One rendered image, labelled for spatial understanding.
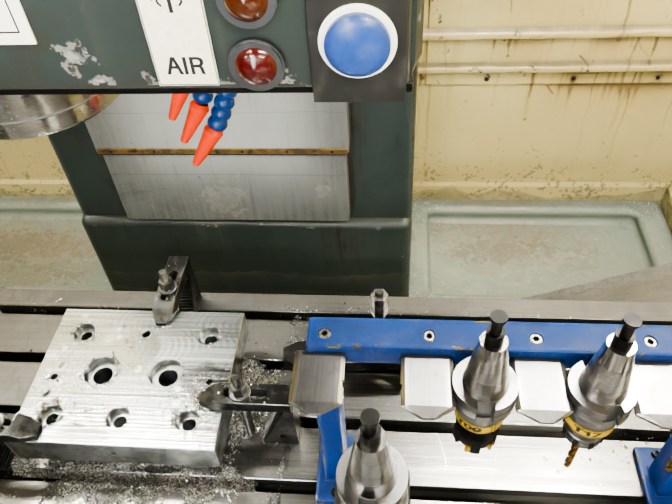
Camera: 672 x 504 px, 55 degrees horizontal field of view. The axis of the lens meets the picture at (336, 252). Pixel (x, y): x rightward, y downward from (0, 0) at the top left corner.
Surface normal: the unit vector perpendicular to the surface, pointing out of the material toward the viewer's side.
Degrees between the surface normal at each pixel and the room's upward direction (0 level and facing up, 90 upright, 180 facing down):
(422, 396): 0
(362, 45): 88
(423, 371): 0
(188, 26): 90
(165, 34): 90
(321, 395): 0
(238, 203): 90
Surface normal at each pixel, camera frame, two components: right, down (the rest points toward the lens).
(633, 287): -0.47, -0.62
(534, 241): -0.05, -0.69
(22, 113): 0.24, 0.69
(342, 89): -0.07, 0.72
